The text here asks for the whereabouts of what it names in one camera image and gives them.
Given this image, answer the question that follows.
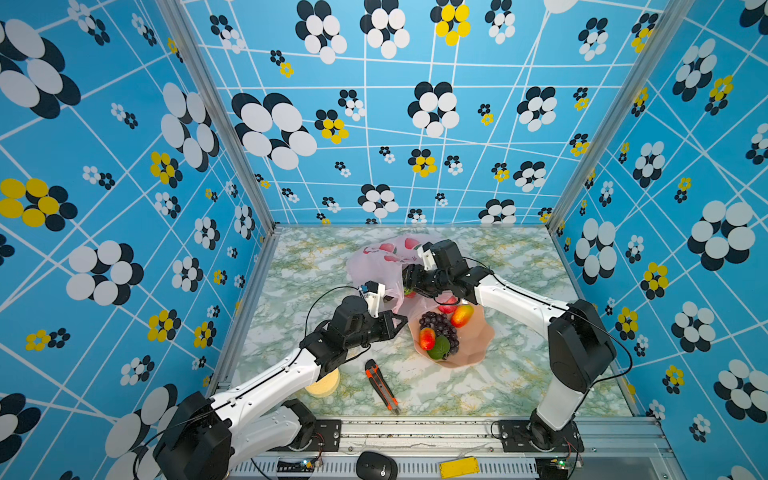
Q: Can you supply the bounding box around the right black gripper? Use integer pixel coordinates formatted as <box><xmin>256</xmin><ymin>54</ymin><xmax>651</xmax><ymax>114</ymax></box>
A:
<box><xmin>393</xmin><ymin>264</ymin><xmax>453</xmax><ymax>297</ymax></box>

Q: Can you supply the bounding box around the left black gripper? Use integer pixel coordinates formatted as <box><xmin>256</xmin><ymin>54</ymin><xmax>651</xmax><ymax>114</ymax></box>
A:
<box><xmin>345</xmin><ymin>310</ymin><xmax>409</xmax><ymax>353</ymax></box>

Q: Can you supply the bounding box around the pink plastic bag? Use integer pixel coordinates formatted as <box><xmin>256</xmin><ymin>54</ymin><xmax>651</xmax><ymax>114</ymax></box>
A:
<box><xmin>346</xmin><ymin>233</ymin><xmax>442</xmax><ymax>316</ymax></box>

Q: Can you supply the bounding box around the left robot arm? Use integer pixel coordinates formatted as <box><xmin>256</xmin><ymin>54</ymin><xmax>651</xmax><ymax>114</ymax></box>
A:
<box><xmin>152</xmin><ymin>295</ymin><xmax>408</xmax><ymax>479</ymax></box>

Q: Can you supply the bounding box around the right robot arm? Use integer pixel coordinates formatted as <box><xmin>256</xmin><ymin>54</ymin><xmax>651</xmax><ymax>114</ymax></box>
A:
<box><xmin>402</xmin><ymin>240</ymin><xmax>617</xmax><ymax>451</ymax></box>

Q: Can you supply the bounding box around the red orange mango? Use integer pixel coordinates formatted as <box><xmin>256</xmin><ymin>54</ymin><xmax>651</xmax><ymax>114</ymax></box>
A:
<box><xmin>419</xmin><ymin>327</ymin><xmax>436</xmax><ymax>351</ymax></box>

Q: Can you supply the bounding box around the dark grape bunch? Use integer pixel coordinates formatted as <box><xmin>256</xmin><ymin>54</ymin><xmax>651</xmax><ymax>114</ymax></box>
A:
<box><xmin>419</xmin><ymin>312</ymin><xmax>459</xmax><ymax>359</ymax></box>

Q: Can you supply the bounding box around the red peach top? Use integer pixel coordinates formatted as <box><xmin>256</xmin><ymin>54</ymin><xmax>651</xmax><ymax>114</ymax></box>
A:
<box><xmin>437</xmin><ymin>296</ymin><xmax>460</xmax><ymax>315</ymax></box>

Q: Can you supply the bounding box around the orange black utility knife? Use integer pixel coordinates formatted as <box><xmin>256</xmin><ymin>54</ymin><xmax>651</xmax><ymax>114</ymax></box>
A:
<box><xmin>365</xmin><ymin>359</ymin><xmax>400</xmax><ymax>415</ymax></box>

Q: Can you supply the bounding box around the yellow mango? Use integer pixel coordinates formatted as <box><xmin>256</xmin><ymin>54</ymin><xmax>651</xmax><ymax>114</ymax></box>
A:
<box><xmin>450</xmin><ymin>304</ymin><xmax>474</xmax><ymax>329</ymax></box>

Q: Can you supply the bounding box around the pink fruit plate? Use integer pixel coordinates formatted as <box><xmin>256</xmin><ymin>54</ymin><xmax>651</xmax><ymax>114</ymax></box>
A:
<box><xmin>401</xmin><ymin>299</ymin><xmax>495</xmax><ymax>369</ymax></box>

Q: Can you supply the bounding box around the yellow round sponge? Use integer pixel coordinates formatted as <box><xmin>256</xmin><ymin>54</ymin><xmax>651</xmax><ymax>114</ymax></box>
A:
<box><xmin>305</xmin><ymin>369</ymin><xmax>341</xmax><ymax>398</ymax></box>

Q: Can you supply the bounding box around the black computer mouse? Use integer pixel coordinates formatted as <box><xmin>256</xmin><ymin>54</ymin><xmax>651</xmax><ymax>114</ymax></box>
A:
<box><xmin>355</xmin><ymin>451</ymin><xmax>398</xmax><ymax>480</ymax></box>

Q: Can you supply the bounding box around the yellow tag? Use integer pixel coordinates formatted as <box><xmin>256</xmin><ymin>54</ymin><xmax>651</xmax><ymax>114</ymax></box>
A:
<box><xmin>439</xmin><ymin>457</ymin><xmax>480</xmax><ymax>479</ymax></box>

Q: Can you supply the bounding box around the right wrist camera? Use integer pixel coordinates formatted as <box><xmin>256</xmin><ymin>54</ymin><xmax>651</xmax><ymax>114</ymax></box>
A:
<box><xmin>417</xmin><ymin>242</ymin><xmax>437</xmax><ymax>271</ymax></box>

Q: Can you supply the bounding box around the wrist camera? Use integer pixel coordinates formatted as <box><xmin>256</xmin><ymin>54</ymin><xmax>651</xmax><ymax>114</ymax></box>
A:
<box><xmin>417</xmin><ymin>242</ymin><xmax>437</xmax><ymax>271</ymax></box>
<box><xmin>358</xmin><ymin>281</ymin><xmax>386</xmax><ymax>318</ymax></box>

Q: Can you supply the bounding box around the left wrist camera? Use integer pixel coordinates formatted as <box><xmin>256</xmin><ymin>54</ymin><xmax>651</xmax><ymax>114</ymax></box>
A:
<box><xmin>358</xmin><ymin>281</ymin><xmax>386</xmax><ymax>318</ymax></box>

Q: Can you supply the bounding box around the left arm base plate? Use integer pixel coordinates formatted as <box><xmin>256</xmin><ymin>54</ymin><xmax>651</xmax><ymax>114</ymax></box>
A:
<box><xmin>270</xmin><ymin>419</ymin><xmax>342</xmax><ymax>452</ymax></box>

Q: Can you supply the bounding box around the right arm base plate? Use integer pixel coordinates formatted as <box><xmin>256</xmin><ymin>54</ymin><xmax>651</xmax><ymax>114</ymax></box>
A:
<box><xmin>491</xmin><ymin>419</ymin><xmax>584</xmax><ymax>454</ymax></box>

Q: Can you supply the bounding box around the aluminium front rail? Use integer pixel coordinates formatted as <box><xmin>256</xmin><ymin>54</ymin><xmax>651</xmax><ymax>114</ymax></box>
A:
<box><xmin>223</xmin><ymin>416</ymin><xmax>684</xmax><ymax>479</ymax></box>

